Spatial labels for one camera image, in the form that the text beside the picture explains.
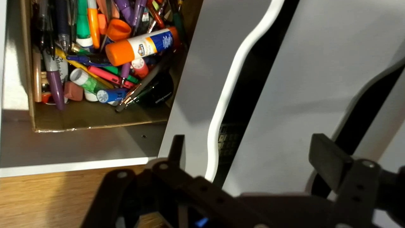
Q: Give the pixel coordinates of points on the red pen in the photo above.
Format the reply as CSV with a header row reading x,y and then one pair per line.
x,y
110,77

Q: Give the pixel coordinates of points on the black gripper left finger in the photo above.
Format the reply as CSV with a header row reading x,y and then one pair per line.
x,y
135,198

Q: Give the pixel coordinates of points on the green and white marker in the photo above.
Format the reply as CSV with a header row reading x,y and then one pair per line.
x,y
84,81

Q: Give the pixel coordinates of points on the orange capped glue stick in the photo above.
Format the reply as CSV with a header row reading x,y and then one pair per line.
x,y
144,45

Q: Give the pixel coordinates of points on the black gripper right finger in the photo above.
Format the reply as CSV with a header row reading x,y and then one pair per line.
x,y
359,186

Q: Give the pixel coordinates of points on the orange highlighter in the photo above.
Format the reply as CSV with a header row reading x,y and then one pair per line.
x,y
94,26

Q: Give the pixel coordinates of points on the purple marker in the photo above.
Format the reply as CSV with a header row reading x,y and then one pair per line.
x,y
55,84

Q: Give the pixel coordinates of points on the blue capped marker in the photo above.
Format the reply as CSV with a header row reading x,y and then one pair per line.
x,y
112,96

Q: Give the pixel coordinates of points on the orange marker cap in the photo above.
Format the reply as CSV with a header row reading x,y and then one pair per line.
x,y
118,29

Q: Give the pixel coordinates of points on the white desk drawer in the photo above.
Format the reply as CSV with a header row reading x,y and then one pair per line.
x,y
296,84
191,84

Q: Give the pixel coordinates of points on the cardboard box of stationery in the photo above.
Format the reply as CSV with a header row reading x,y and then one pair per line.
x,y
84,119

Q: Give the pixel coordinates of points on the pink eraser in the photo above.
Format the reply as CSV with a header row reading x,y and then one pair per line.
x,y
74,91

